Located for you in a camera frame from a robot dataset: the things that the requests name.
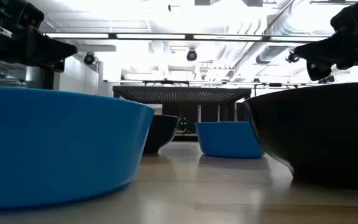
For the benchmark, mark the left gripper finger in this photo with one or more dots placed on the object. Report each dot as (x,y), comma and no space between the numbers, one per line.
(48,49)
(56,66)

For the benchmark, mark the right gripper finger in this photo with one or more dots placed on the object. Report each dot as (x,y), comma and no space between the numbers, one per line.
(337,49)
(317,71)

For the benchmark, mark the floral patterned ceramic bowl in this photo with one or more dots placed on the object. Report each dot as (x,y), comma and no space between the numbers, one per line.
(160,133)
(322,133)

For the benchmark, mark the blue plastic mini bowl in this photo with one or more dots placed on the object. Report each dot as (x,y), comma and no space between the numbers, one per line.
(228,140)
(57,143)

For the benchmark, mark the black ceiling spotlight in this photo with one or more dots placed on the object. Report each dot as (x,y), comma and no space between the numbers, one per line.
(292,57)
(191,55)
(89,58)

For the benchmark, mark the grey perforated metal shelf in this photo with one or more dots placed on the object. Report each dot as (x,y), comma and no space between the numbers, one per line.
(182,93)

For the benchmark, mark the overhead light bar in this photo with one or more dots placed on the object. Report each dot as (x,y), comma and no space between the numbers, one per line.
(188,36)

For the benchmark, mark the device with green lights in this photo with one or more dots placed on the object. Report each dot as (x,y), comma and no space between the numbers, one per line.
(183,124)

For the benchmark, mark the silver ceiling air duct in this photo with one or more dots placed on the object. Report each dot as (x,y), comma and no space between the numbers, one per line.
(284,21)

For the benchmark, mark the black background frame rail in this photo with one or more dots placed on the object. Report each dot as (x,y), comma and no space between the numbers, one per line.
(166,82)

